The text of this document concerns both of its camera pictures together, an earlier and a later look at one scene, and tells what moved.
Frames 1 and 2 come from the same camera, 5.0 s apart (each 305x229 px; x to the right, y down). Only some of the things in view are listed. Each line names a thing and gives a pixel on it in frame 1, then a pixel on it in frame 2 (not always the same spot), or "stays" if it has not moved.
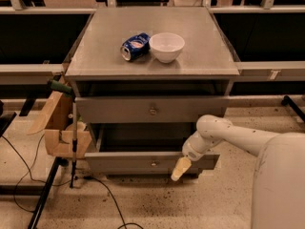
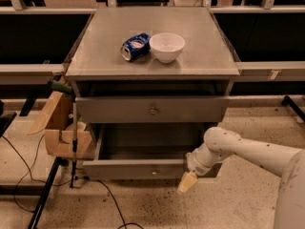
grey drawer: [144, 149] stays
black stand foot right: [287, 101] stays
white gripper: [192, 152] -> [196, 167]
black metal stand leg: [46, 191] stays
